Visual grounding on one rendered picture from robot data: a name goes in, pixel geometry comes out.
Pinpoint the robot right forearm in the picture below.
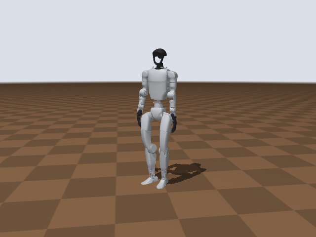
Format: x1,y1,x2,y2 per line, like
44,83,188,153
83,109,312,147
137,94,146,112

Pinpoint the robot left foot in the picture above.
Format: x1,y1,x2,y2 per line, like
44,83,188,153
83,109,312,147
156,178,168,189

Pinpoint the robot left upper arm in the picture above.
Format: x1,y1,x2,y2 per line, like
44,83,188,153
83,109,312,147
167,71,178,99

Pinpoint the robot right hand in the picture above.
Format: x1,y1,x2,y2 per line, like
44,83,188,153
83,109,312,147
137,110,142,127

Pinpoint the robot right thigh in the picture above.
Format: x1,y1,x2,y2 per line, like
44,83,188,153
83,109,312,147
141,112,157,153

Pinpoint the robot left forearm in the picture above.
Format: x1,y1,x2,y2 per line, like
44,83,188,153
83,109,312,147
169,92,176,116

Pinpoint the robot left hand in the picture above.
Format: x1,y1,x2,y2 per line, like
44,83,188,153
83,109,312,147
171,114,177,133

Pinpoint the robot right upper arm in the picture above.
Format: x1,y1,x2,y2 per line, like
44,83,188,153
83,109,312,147
139,70,149,96

